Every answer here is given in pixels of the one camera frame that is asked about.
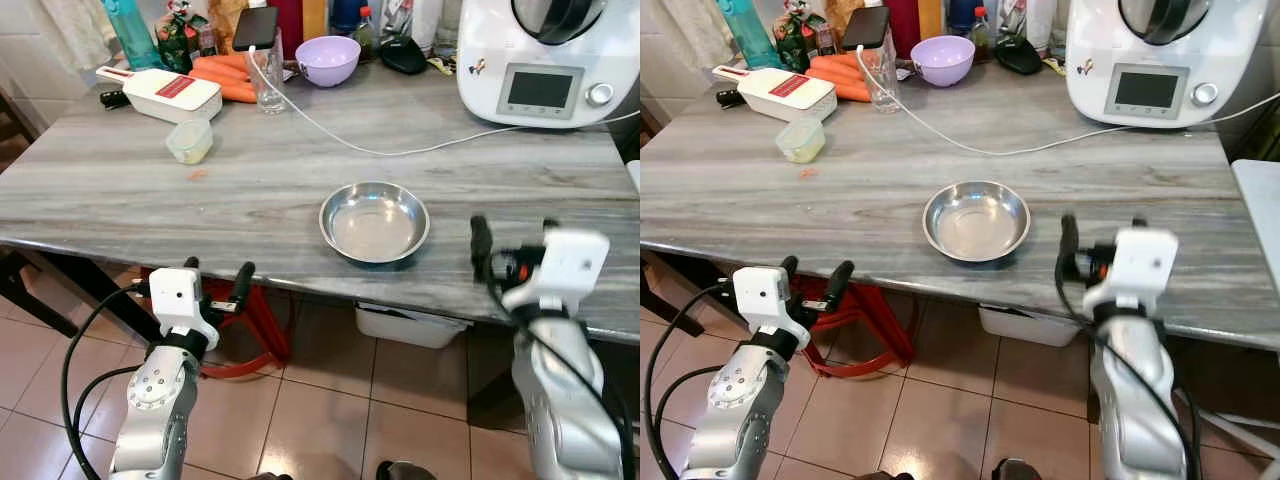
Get stainless steel bowl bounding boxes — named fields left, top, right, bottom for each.
left=319, top=181, right=431, bottom=265
left=922, top=181, right=1032, bottom=264

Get red plastic stool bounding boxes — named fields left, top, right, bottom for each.
left=790, top=275, right=917, bottom=380
left=140, top=268, right=293, bottom=382

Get white plastic bin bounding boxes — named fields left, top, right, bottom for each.
left=978, top=305, right=1083, bottom=349
left=355, top=300, right=471, bottom=350

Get white side counter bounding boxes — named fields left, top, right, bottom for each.
left=1230, top=158, right=1280, bottom=293

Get small clear plastic container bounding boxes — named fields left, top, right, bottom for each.
left=776, top=117, right=827, bottom=164
left=166, top=118, right=215, bottom=165

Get dark wooden chair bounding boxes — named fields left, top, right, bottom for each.
left=640, top=100, right=667, bottom=151

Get white red vegetable slicer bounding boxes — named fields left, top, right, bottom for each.
left=96, top=66, right=223, bottom=124
left=712, top=65, right=838, bottom=123

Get white kitchen cooking machine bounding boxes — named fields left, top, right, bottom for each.
left=1065, top=0, right=1280, bottom=129
left=457, top=0, right=641, bottom=129

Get clear drinking glass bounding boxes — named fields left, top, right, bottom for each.
left=247, top=30, right=289, bottom=115
left=858, top=30, right=899, bottom=114

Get light purple plastic bowl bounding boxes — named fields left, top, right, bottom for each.
left=295, top=36, right=362, bottom=88
left=910, top=36, right=976, bottom=88

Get green snack bag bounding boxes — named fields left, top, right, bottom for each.
left=155, top=0, right=217, bottom=74
left=775, top=0, right=832, bottom=74

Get clear glass jar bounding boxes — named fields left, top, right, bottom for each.
left=996, top=0, right=1056, bottom=51
left=380, top=0, right=441, bottom=53

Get teal water bottle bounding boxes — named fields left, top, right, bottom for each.
left=715, top=0, right=777, bottom=71
left=100, top=0, right=162, bottom=71

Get white hanging towel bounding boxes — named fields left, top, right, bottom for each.
left=38, top=0, right=117, bottom=71
left=655, top=0, right=731, bottom=71

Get black smartphone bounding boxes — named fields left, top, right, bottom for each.
left=232, top=6, right=280, bottom=52
left=842, top=6, right=891, bottom=51

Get brown cracker bag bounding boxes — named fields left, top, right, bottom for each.
left=208, top=0, right=251, bottom=53
left=826, top=0, right=867, bottom=41

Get blue jar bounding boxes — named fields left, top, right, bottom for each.
left=330, top=0, right=367, bottom=37
left=946, top=0, right=983, bottom=37

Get dark red canister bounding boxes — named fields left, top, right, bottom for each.
left=268, top=0, right=304, bottom=58
left=884, top=0, right=919, bottom=58

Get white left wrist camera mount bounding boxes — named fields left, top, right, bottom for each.
left=150, top=267, right=220, bottom=351
left=732, top=265, right=807, bottom=351

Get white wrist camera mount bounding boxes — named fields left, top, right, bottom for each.
left=1084, top=227, right=1179, bottom=314
left=732, top=265, right=807, bottom=351
left=502, top=228, right=611, bottom=314
left=150, top=267, right=220, bottom=351

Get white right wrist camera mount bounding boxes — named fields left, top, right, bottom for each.
left=1084, top=227, right=1179, bottom=314
left=502, top=228, right=611, bottom=314

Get white charging cable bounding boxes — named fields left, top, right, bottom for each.
left=246, top=45, right=641, bottom=158
left=856, top=45, right=1280, bottom=157

